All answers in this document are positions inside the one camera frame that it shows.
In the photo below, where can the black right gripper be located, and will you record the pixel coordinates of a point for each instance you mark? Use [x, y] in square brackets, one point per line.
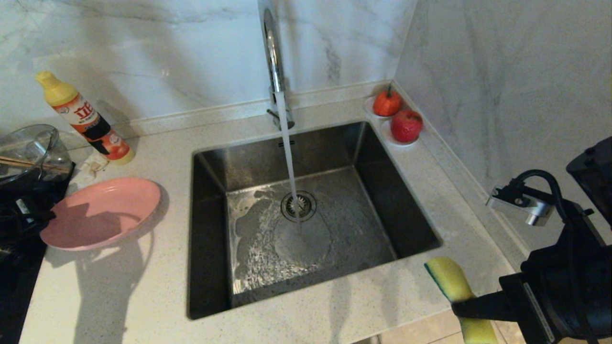
[559, 291]

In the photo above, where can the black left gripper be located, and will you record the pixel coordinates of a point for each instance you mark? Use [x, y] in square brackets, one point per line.
[8, 220]

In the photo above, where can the yellow sponge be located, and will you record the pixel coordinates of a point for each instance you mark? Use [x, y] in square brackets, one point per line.
[449, 277]

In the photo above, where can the wooden chopstick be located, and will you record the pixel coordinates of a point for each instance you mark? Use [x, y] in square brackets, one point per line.
[24, 161]
[24, 166]

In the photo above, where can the pink plate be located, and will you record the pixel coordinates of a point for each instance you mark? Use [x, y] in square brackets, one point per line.
[105, 215]

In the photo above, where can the orange dish soap bottle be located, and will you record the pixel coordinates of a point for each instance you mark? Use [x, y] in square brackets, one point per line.
[93, 126]

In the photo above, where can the chrome gooseneck faucet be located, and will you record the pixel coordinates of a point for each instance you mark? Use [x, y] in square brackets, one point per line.
[273, 57]

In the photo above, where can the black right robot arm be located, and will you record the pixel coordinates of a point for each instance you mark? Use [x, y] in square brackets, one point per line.
[595, 177]

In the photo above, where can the stainless steel sink basin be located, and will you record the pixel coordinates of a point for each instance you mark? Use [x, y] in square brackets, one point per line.
[358, 229]

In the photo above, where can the light wooden cabinet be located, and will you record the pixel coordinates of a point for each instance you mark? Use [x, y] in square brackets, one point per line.
[509, 334]

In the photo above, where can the clear glass cup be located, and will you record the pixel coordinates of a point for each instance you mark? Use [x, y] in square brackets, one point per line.
[62, 162]

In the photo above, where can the clear glass bowl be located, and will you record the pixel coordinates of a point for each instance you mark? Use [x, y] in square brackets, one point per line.
[24, 141]

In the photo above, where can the black induction cooktop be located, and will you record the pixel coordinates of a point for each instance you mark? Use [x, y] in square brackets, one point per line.
[14, 296]

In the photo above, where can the small white dish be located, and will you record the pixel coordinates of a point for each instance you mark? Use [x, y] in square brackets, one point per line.
[368, 109]
[387, 137]

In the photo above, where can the red toy apple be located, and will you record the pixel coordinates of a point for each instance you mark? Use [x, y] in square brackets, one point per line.
[407, 125]

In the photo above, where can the round metal drain strainer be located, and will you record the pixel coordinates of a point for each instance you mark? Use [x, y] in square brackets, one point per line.
[306, 206]

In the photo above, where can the red toy tomato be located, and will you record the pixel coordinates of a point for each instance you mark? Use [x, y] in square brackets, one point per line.
[387, 102]

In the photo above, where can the running water stream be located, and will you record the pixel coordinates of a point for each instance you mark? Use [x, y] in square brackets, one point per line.
[288, 148]

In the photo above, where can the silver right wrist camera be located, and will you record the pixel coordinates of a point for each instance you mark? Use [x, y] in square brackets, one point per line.
[521, 208]

